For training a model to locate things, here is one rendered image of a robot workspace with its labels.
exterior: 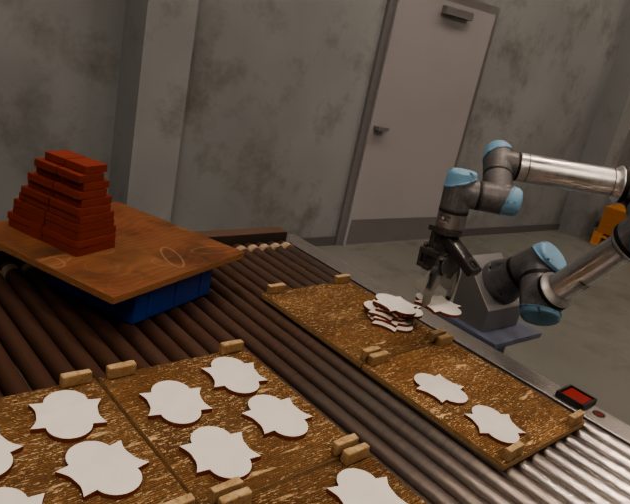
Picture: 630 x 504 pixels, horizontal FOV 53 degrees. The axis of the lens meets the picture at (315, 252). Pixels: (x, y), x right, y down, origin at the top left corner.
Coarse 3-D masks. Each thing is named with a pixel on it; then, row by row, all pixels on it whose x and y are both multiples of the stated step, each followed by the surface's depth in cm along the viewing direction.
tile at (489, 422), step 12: (480, 408) 143; (492, 408) 144; (480, 420) 138; (492, 420) 139; (504, 420) 140; (480, 432) 134; (492, 432) 135; (504, 432) 135; (516, 432) 136; (504, 444) 132
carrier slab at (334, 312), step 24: (312, 288) 192; (336, 288) 196; (360, 288) 200; (288, 312) 173; (312, 312) 176; (336, 312) 179; (360, 312) 182; (336, 336) 165; (360, 336) 167; (384, 336) 170; (408, 336) 173; (360, 360) 155
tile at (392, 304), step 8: (376, 296) 183; (384, 296) 184; (392, 296) 185; (400, 296) 186; (376, 304) 179; (384, 304) 178; (392, 304) 179; (400, 304) 180; (408, 304) 182; (392, 312) 175; (400, 312) 175; (408, 312) 176
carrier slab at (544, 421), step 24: (408, 360) 160; (432, 360) 163; (456, 360) 165; (480, 360) 168; (384, 384) 148; (408, 384) 148; (480, 384) 156; (504, 384) 158; (432, 408) 140; (456, 408) 143; (504, 408) 147; (528, 408) 149; (552, 408) 151; (456, 432) 134; (528, 432) 139; (552, 432) 141; (528, 456) 133
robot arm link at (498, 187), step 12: (492, 168) 161; (492, 180) 159; (504, 180) 158; (480, 192) 156; (492, 192) 156; (504, 192) 156; (516, 192) 156; (480, 204) 157; (492, 204) 156; (504, 204) 156; (516, 204) 156
